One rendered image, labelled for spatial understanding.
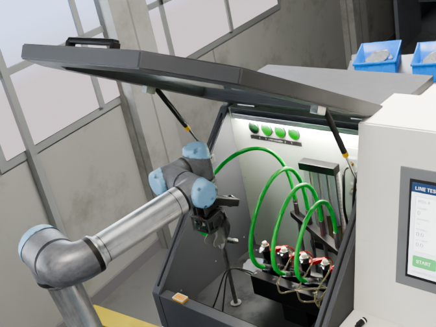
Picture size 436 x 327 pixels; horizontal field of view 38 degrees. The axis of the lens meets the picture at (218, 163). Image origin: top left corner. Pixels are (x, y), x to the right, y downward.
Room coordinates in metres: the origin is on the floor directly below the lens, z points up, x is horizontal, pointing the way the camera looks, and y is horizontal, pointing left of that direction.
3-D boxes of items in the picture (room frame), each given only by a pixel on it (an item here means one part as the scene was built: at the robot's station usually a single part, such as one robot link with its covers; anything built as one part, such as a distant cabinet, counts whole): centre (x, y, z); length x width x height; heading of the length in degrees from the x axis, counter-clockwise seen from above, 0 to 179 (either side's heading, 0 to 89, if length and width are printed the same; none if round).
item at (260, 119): (2.00, -0.29, 1.43); 0.54 x 0.03 x 0.02; 44
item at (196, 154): (1.66, 0.06, 1.52); 0.09 x 0.08 x 0.11; 122
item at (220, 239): (1.64, 0.05, 1.25); 0.06 x 0.03 x 0.09; 134
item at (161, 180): (1.59, 0.13, 1.52); 0.11 x 0.11 x 0.08; 32
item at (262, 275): (1.73, -0.18, 0.91); 0.34 x 0.10 x 0.15; 44
